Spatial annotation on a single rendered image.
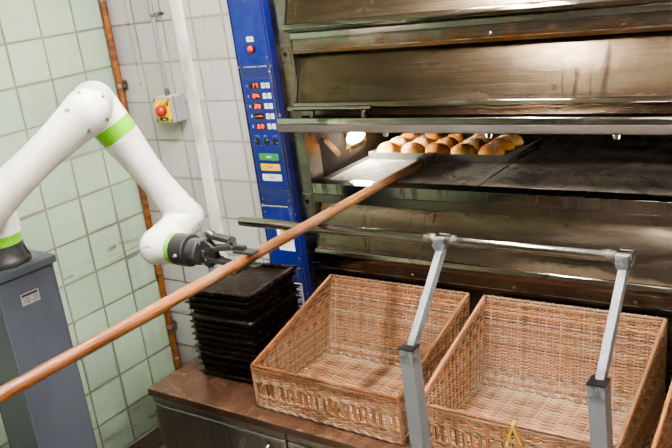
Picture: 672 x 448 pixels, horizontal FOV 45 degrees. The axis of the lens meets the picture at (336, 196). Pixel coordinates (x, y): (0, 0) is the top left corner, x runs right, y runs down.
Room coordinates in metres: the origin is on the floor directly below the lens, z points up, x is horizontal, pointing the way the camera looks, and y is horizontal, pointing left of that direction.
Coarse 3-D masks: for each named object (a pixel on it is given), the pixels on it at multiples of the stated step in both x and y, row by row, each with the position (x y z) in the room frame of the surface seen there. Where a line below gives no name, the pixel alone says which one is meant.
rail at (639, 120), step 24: (288, 120) 2.62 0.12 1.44; (312, 120) 2.56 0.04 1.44; (336, 120) 2.51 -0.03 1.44; (360, 120) 2.45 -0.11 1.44; (384, 120) 2.40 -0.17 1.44; (408, 120) 2.35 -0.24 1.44; (432, 120) 2.30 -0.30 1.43; (456, 120) 2.25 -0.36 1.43; (480, 120) 2.21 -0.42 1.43; (504, 120) 2.17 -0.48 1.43; (528, 120) 2.13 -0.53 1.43; (552, 120) 2.09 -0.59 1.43; (576, 120) 2.05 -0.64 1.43; (600, 120) 2.01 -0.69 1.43; (624, 120) 1.97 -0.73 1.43; (648, 120) 1.94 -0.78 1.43
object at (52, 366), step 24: (408, 168) 2.68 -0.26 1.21; (360, 192) 2.46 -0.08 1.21; (288, 240) 2.16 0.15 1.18; (240, 264) 2.00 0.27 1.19; (192, 288) 1.87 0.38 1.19; (144, 312) 1.75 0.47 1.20; (96, 336) 1.65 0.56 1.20; (120, 336) 1.69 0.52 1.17; (48, 360) 1.56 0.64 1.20; (72, 360) 1.58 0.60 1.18; (24, 384) 1.49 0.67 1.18
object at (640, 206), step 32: (320, 192) 2.75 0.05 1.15; (352, 192) 2.66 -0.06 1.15; (384, 192) 2.59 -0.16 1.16; (416, 192) 2.51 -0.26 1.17; (448, 192) 2.44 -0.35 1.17; (480, 192) 2.38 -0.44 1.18; (512, 192) 2.33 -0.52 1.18; (544, 192) 2.28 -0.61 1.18; (576, 192) 2.24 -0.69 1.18; (608, 192) 2.20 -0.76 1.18
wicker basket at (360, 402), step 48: (336, 288) 2.68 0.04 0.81; (384, 288) 2.57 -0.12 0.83; (288, 336) 2.49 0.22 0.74; (336, 336) 2.65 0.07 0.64; (384, 336) 2.54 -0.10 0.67; (432, 336) 2.43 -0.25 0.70; (288, 384) 2.26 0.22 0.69; (336, 384) 2.14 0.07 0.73; (384, 384) 2.36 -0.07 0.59; (384, 432) 2.05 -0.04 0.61
